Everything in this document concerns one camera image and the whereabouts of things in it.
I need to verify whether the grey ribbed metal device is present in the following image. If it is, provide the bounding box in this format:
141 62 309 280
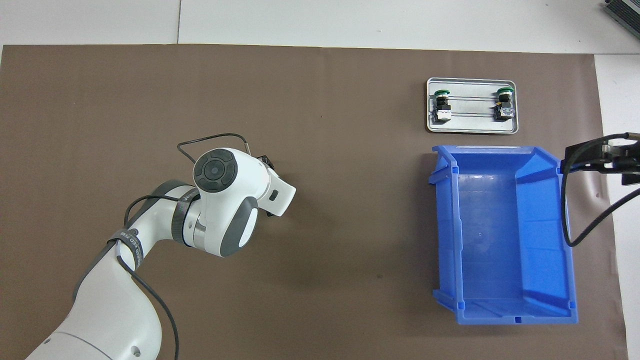
602 0 640 36

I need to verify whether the blue plastic storage bin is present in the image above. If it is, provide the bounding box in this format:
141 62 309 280
429 145 579 326

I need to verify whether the green push button switch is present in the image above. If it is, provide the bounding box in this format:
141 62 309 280
494 86 516 122
433 88 453 123

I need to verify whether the grey metal tray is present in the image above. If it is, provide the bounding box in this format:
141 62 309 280
425 77 519 135

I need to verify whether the brown paper table mat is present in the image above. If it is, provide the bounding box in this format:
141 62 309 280
0 44 628 360

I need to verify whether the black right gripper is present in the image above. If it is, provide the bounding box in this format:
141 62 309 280
560 139 640 187

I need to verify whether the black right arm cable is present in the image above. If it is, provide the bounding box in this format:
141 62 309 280
560 132 640 248

